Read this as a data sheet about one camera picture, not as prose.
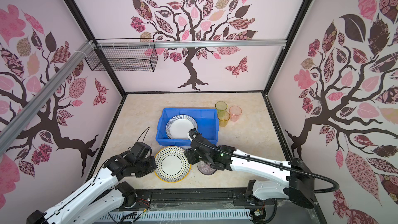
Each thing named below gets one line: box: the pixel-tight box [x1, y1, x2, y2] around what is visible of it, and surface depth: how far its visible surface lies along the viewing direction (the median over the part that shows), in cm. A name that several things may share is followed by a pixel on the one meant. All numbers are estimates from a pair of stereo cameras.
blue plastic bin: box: [155, 108, 220, 147], surface depth 101 cm
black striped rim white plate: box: [165, 114, 198, 140], surface depth 100 cm
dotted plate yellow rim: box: [154, 145, 192, 184], surface depth 85 cm
